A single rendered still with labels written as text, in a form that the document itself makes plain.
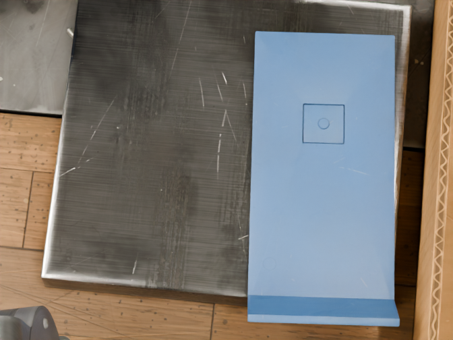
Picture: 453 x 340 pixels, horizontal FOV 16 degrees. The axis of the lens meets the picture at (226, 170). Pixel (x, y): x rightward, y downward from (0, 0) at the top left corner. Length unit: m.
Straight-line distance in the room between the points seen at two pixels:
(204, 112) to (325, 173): 0.07
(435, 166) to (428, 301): 0.07
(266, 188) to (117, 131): 0.08
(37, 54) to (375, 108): 0.18
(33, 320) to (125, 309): 0.30
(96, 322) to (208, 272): 0.06
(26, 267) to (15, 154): 0.06
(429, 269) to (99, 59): 0.20
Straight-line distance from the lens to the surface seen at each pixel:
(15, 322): 0.48
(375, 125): 0.80
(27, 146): 0.82
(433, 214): 0.75
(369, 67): 0.81
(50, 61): 0.84
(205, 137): 0.80
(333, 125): 0.80
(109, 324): 0.80
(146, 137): 0.80
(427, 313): 0.74
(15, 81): 0.84
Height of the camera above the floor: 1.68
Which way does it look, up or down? 73 degrees down
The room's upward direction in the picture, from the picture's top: straight up
